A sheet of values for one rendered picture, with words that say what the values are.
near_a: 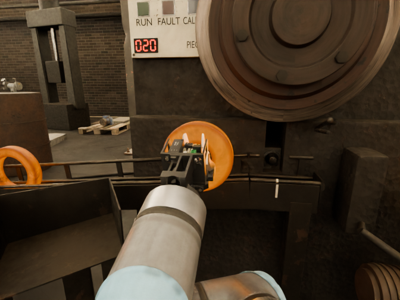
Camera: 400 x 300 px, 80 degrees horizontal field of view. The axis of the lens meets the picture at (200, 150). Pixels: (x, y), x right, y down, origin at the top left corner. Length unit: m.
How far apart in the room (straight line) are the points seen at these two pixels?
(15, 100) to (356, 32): 2.97
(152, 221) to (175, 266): 0.06
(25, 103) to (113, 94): 4.72
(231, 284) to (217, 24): 0.55
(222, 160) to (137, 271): 0.32
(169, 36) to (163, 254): 0.69
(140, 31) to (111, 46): 6.84
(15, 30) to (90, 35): 2.38
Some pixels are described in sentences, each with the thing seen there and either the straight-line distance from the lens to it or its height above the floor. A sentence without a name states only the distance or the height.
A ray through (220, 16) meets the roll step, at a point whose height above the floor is 1.13.
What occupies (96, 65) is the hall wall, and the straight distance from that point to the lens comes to 7.91.
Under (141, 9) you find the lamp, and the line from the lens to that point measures 0.87.
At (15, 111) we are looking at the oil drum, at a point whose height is 0.71.
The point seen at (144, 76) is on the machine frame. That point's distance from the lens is 0.87.
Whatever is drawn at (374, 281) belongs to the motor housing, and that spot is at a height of 0.51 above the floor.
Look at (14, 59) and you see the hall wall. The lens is 9.55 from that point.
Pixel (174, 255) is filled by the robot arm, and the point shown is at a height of 0.81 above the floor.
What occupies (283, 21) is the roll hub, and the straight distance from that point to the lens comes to 0.59.
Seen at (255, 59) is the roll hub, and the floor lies 1.03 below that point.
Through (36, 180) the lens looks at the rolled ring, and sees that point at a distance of 1.02.
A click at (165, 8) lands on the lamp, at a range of 0.85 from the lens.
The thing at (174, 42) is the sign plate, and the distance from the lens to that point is 0.83.
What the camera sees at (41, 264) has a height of 0.59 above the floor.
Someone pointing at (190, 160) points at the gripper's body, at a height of 0.87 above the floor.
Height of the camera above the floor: 0.98
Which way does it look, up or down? 15 degrees down
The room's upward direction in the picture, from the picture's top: straight up
